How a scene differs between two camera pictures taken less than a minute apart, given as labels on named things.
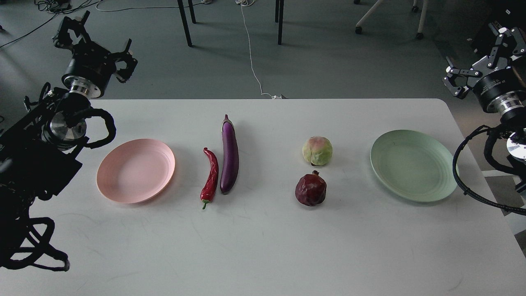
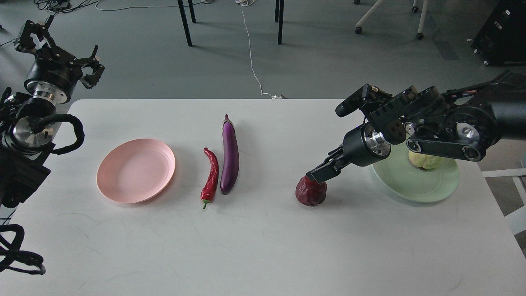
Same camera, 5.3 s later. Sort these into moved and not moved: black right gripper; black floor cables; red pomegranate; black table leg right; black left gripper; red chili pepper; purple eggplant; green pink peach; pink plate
Moved: black left gripper; green pink peach; black right gripper
Not moved: red pomegranate; purple eggplant; pink plate; red chili pepper; black table leg right; black floor cables
